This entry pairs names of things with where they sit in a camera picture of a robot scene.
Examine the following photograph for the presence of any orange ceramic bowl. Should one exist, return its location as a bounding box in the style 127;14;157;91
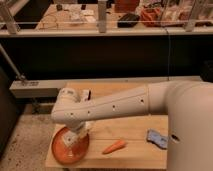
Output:
51;127;89;165

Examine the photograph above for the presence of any orange object on shelf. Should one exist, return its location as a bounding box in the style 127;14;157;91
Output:
141;7;161;27

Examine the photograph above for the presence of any diagonal metal rod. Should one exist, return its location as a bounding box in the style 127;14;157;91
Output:
0;43;27;85

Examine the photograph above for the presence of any orange carrot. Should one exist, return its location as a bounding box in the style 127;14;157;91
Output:
103;140;126;154

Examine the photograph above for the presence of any blue crumpled cloth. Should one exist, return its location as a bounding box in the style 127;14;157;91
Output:
146;129;168;150

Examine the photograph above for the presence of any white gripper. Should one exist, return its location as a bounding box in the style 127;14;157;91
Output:
62;121;94;147

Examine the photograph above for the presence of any black case on shelf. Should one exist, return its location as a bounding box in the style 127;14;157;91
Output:
117;13;140;28

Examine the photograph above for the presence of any grey metal beam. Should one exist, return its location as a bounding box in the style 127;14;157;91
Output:
10;76;201;98

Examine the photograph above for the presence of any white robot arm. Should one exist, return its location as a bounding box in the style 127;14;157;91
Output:
51;81;213;171

